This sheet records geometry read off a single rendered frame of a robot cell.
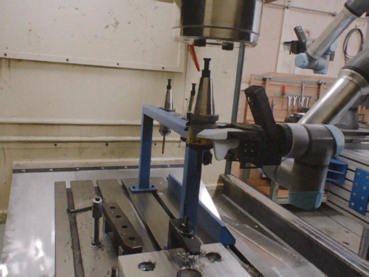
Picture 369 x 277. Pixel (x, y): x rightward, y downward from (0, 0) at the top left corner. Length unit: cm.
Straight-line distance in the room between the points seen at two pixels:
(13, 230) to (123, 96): 73
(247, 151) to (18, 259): 95
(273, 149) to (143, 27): 107
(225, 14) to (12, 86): 118
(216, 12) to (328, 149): 39
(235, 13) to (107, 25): 108
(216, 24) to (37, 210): 114
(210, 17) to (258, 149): 27
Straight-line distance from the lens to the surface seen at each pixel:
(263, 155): 67
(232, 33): 55
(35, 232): 141
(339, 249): 131
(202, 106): 60
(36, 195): 154
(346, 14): 174
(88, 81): 157
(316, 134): 75
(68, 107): 158
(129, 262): 68
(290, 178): 80
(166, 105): 114
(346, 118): 165
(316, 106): 94
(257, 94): 65
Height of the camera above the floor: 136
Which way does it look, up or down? 12 degrees down
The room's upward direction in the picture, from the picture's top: 5 degrees clockwise
